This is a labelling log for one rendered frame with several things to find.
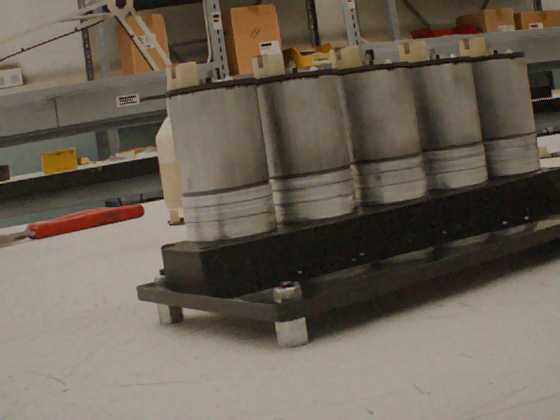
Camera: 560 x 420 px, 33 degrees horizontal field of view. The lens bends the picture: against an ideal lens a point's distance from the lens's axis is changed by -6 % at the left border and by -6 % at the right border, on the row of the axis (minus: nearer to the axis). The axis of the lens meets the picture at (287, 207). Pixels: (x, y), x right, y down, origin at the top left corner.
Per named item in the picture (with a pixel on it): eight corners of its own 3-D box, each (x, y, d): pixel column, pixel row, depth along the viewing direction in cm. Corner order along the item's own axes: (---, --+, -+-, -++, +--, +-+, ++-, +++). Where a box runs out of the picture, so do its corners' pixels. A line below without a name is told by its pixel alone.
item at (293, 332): (520, 221, 37) (517, 192, 36) (679, 221, 31) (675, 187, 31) (140, 324, 28) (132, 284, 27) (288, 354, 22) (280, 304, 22)
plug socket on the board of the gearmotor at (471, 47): (492, 55, 33) (488, 36, 33) (475, 57, 32) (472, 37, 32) (475, 58, 33) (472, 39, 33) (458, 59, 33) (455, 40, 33)
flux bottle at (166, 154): (217, 198, 72) (197, 61, 71) (207, 203, 69) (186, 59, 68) (172, 204, 72) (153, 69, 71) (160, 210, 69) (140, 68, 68)
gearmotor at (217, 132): (301, 261, 27) (272, 71, 27) (223, 280, 26) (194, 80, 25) (250, 258, 29) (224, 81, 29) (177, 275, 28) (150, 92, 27)
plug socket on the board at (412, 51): (434, 60, 31) (431, 40, 31) (415, 62, 31) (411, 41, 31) (417, 63, 32) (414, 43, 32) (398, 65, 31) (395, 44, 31)
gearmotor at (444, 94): (506, 207, 32) (484, 51, 31) (455, 221, 30) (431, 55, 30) (455, 208, 34) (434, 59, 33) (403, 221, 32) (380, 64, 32)
